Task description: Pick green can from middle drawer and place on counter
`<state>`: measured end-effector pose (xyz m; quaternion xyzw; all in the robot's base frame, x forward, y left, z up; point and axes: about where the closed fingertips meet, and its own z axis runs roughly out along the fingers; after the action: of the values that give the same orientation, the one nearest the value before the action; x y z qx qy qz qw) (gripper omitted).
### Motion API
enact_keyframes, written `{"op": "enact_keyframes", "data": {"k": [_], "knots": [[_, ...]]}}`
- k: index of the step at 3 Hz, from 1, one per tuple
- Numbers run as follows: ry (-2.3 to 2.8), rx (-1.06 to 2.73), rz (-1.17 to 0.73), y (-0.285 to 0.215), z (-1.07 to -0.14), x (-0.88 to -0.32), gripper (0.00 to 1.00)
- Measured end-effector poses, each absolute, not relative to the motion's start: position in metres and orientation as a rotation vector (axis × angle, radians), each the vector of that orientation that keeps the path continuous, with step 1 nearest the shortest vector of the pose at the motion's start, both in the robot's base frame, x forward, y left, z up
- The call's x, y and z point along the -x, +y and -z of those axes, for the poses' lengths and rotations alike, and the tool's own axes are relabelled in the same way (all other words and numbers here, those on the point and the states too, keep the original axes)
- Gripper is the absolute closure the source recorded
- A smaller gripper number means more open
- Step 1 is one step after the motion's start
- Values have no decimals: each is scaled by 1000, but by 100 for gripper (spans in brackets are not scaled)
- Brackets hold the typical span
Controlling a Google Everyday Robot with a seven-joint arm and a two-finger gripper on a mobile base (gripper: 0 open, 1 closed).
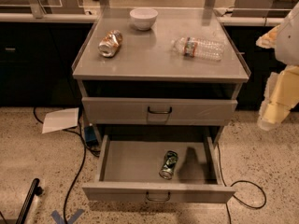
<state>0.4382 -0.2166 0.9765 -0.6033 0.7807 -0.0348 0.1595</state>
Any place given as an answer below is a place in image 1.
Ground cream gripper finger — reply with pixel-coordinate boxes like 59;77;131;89
257;65;299;131
256;25;279;49

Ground green crushed can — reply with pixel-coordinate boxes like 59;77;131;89
159;150;178;180

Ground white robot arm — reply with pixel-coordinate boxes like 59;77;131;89
256;3;299;131

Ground grey metal drawer cabinet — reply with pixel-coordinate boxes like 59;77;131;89
73;8;250;141

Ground orange crushed can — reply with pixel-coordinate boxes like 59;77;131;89
98;30;122;58

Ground open grey middle drawer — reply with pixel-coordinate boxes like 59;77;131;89
83;134;235;203

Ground closed grey upper drawer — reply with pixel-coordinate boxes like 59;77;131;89
82;97;237;126

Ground dark long counter cabinet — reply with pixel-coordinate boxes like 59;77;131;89
0;21;285;110

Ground clear plastic water bottle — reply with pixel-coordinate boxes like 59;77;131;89
172;37;225;62

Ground white bowl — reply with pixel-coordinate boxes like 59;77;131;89
130;7;158;31

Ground blue box on floor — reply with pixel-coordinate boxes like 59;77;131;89
84;126;97;147

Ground white paper sheet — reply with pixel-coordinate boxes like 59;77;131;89
42;108;78;133

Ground blue tape cross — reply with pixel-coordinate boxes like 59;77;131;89
50;208;85;224

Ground black bar on floor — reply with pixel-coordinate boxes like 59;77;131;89
15;178;43;224

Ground black cable right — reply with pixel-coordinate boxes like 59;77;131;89
216;143;268;224

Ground black cable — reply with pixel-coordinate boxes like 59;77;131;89
216;143;268;224
33;106;101;224

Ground black cable left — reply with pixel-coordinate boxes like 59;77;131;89
33;106;101;224

